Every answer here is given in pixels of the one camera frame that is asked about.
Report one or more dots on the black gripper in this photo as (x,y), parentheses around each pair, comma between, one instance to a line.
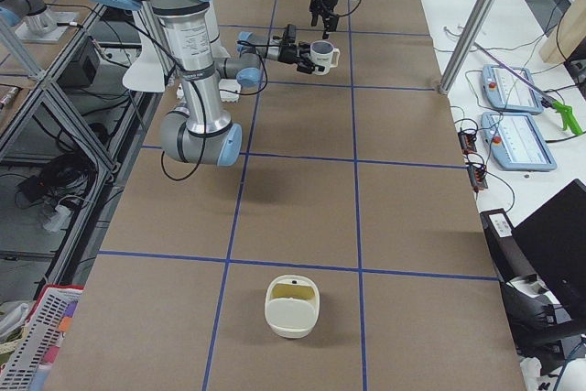
(287,53)
(326,1)

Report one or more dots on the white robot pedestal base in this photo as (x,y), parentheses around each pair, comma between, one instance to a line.
(230,88)

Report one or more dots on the silver reacher grabber tool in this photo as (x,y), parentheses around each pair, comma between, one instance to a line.
(565,111)

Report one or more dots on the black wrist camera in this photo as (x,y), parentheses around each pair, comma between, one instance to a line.
(288,36)

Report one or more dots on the black huawei monitor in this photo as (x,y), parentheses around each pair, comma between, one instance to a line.
(552,239)

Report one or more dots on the aluminium frame post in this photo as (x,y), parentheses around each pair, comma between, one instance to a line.
(467,38)

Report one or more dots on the black box with label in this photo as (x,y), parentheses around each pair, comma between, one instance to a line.
(509,260)

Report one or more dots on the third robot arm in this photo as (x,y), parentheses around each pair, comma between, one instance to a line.
(13,11)

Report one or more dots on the white ceramic mug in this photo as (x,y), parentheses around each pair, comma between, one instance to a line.
(324,55)

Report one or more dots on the blue teach pendant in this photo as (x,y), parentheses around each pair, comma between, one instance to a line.
(515,143)
(505,92)

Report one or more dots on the grey plastic basket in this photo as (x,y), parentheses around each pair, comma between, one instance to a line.
(30,363)

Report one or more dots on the far blue teach pendant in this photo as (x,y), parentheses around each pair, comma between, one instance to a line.
(505,92)

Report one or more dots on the near blue teach pendant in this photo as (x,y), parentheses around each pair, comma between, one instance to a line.
(515,143)

